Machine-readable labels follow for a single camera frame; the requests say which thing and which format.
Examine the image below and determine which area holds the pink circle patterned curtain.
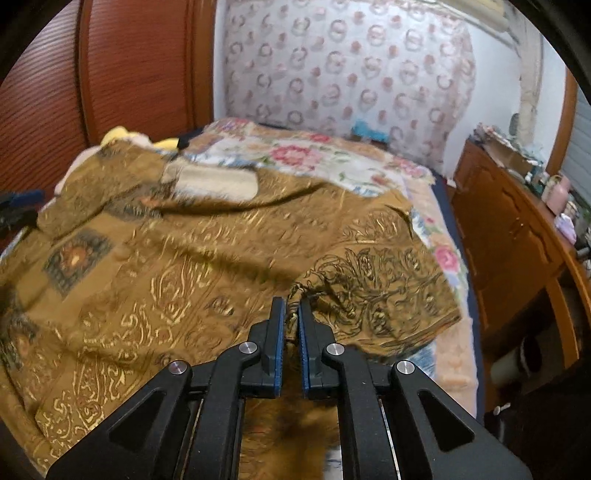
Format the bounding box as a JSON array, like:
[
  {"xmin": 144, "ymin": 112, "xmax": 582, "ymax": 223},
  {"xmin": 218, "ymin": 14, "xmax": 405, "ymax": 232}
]
[{"xmin": 223, "ymin": 1, "xmax": 476, "ymax": 174}]

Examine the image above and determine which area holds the box with blue cloth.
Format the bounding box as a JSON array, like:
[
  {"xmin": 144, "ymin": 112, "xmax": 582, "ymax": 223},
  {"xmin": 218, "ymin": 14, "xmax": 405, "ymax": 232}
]
[{"xmin": 352, "ymin": 120, "xmax": 390, "ymax": 144}]

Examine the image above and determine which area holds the pale pink folded cloth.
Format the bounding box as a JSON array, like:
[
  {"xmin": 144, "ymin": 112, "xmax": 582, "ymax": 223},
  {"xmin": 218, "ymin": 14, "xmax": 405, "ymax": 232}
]
[{"xmin": 54, "ymin": 146, "xmax": 101, "ymax": 197}]

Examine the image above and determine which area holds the pink thermos bottle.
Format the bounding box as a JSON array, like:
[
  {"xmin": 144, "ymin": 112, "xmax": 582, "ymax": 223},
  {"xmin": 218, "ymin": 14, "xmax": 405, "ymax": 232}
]
[{"xmin": 546, "ymin": 175, "xmax": 571, "ymax": 216}]

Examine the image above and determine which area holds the yellow Pikachu plush toy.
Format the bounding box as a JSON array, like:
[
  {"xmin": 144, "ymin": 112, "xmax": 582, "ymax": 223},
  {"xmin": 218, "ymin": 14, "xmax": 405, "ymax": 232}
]
[{"xmin": 100, "ymin": 126, "xmax": 179, "ymax": 152}]

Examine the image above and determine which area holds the red wooden louvered wardrobe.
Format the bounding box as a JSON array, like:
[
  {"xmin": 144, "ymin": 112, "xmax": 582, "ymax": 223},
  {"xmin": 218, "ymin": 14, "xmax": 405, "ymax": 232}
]
[{"xmin": 1, "ymin": 1, "xmax": 216, "ymax": 193}]

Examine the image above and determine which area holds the beige tied side curtain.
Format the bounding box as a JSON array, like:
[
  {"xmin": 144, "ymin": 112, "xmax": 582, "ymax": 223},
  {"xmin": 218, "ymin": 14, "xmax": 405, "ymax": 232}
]
[{"xmin": 514, "ymin": 15, "xmax": 544, "ymax": 146}]

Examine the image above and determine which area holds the floral cream bed quilt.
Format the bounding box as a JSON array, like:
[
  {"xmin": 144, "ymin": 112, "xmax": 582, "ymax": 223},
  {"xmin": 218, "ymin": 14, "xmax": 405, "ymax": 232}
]
[{"xmin": 182, "ymin": 118, "xmax": 482, "ymax": 415}]

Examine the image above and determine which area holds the golden brown patterned garment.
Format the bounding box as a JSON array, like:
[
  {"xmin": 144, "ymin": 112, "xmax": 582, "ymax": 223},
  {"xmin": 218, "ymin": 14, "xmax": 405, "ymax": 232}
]
[{"xmin": 1, "ymin": 142, "xmax": 461, "ymax": 472}]

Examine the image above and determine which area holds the brown wooden sideboard cabinet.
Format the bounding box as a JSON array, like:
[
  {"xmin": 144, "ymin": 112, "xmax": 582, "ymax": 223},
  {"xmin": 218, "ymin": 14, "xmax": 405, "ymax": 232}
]
[{"xmin": 450, "ymin": 140, "xmax": 591, "ymax": 384}]

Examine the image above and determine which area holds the cardboard box on sideboard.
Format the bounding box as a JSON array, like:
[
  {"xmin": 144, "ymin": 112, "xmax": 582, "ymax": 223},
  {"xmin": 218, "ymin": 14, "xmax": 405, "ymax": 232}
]
[{"xmin": 483, "ymin": 137, "xmax": 534, "ymax": 178}]

